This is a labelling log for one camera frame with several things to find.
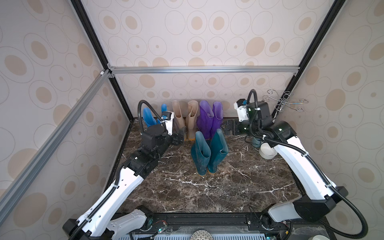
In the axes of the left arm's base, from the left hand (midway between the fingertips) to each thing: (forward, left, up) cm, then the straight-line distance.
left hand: (181, 124), depth 66 cm
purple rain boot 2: (+26, -20, -18) cm, 38 cm away
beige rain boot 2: (+16, -4, -14) cm, 22 cm away
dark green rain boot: (-8, -9, -11) cm, 17 cm away
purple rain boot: (+20, -12, -18) cm, 29 cm away
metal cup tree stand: (+24, -57, -6) cm, 62 cm away
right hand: (+4, -25, -3) cm, 25 cm away
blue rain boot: (+26, +14, -13) cm, 32 cm away
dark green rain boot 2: (-4, -18, -13) cm, 23 cm away
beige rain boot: (+16, +4, -15) cm, 22 cm away
